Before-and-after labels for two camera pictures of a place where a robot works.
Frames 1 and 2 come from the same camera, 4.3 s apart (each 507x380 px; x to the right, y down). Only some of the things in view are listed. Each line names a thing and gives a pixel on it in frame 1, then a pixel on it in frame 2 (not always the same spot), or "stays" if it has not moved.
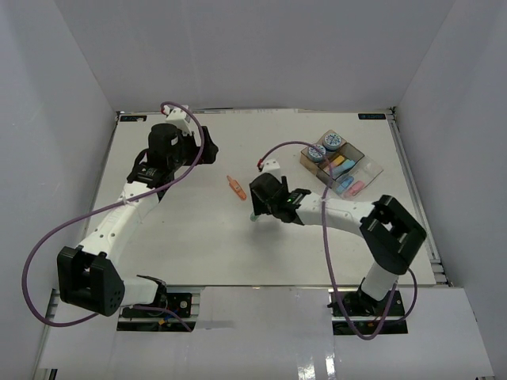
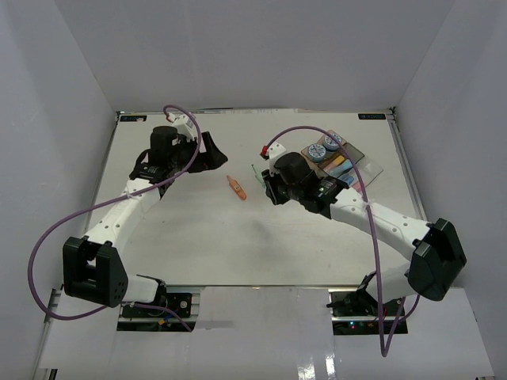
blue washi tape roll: [332, 142] stays
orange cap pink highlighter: [337, 161] stays
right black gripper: [261, 207] -> [271, 180]
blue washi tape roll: [314, 154] stays
